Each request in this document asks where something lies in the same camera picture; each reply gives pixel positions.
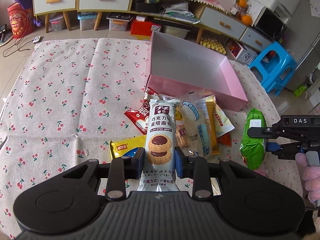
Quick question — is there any clear rice cracker pack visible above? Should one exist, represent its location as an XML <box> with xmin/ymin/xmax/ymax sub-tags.
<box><xmin>178</xmin><ymin>89</ymin><xmax>212</xmax><ymax>157</ymax></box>

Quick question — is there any gold foil snack bar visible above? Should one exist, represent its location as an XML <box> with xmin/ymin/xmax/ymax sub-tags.
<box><xmin>206</xmin><ymin>95</ymin><xmax>220</xmax><ymax>155</ymax></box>

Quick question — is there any white toy box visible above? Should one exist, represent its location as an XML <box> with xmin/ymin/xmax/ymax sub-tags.
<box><xmin>225</xmin><ymin>37</ymin><xmax>257</xmax><ymax>65</ymax></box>

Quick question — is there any right hand pink glove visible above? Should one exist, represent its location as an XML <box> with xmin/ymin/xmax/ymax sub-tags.
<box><xmin>295</xmin><ymin>153</ymin><xmax>319</xmax><ymax>204</ymax></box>

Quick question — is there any long wooden tv cabinet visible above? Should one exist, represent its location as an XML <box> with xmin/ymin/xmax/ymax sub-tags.
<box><xmin>32</xmin><ymin>0</ymin><xmax>271</xmax><ymax>51</ymax></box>

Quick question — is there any green snack pack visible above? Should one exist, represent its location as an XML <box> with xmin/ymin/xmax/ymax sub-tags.
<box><xmin>240</xmin><ymin>108</ymin><xmax>266</xmax><ymax>170</ymax></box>

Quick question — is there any black microwave oven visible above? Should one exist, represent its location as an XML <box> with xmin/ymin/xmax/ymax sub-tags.
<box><xmin>246</xmin><ymin>0</ymin><xmax>287</xmax><ymax>41</ymax></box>

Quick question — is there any orange fruit upper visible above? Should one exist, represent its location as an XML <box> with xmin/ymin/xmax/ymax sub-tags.
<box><xmin>236</xmin><ymin>0</ymin><xmax>247</xmax><ymax>9</ymax></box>

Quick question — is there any yellow egg tray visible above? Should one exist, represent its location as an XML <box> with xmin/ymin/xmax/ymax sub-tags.
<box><xmin>200</xmin><ymin>37</ymin><xmax>226</xmax><ymax>55</ymax></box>

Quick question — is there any chocolate tart cookie pack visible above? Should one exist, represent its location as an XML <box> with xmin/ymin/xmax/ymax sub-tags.
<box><xmin>138</xmin><ymin>99</ymin><xmax>180</xmax><ymax>192</ymax></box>

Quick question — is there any small clear grey bin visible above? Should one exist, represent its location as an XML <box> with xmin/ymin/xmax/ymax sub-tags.
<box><xmin>49</xmin><ymin>13</ymin><xmax>67</xmax><ymax>31</ymax></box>

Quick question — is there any blue plastic stool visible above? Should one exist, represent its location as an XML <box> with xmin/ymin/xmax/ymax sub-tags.
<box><xmin>248</xmin><ymin>42</ymin><xmax>297</xmax><ymax>96</ymax></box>

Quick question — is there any red festive bucket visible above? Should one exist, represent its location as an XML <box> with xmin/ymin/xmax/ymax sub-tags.
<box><xmin>8</xmin><ymin>2</ymin><xmax>35</xmax><ymax>39</ymax></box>

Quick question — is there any red white snack pouch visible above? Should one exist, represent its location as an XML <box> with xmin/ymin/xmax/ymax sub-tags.
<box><xmin>124</xmin><ymin>87</ymin><xmax>160</xmax><ymax>135</ymax></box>

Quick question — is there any cream white wafer pack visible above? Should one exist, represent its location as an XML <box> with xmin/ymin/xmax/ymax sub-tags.
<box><xmin>205</xmin><ymin>95</ymin><xmax>235</xmax><ymax>138</ymax></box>

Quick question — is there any pink cardboard box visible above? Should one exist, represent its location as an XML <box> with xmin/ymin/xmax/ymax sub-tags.
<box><xmin>146</xmin><ymin>32</ymin><xmax>248</xmax><ymax>112</ymax></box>

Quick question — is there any yellow blue snack pack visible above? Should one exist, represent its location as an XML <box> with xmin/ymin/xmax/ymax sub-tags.
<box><xmin>110</xmin><ymin>135</ymin><xmax>146</xmax><ymax>159</ymax></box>

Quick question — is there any orange snack packet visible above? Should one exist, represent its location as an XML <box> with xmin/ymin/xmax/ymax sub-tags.
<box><xmin>216</xmin><ymin>132</ymin><xmax>232</xmax><ymax>147</ymax></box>

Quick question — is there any orange fruit lower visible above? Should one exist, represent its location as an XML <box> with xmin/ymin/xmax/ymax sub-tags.
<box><xmin>241</xmin><ymin>14</ymin><xmax>253</xmax><ymax>26</ymax></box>

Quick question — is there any black box on shelf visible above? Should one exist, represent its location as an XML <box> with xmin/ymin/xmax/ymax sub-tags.
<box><xmin>133</xmin><ymin>0</ymin><xmax>162</xmax><ymax>14</ymax></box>

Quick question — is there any clear bin blue lid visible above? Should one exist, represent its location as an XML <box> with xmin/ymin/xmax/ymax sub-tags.
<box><xmin>77</xmin><ymin>12</ymin><xmax>97</xmax><ymax>31</ymax></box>

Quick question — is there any red storage box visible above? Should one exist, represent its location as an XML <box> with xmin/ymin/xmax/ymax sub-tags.
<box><xmin>130</xmin><ymin>19</ymin><xmax>161</xmax><ymax>36</ymax></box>

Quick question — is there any brown biscuit clear pack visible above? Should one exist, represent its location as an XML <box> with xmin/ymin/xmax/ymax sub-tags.
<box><xmin>176</xmin><ymin>125</ymin><xmax>188</xmax><ymax>148</ymax></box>

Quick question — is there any clear bin black lid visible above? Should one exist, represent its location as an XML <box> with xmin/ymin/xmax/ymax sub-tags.
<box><xmin>106</xmin><ymin>12</ymin><xmax>133</xmax><ymax>31</ymax></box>

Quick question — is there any orange fruit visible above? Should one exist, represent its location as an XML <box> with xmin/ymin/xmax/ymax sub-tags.
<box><xmin>236</xmin><ymin>0</ymin><xmax>247</xmax><ymax>9</ymax></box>
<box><xmin>241</xmin><ymin>14</ymin><xmax>253</xmax><ymax>26</ymax></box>

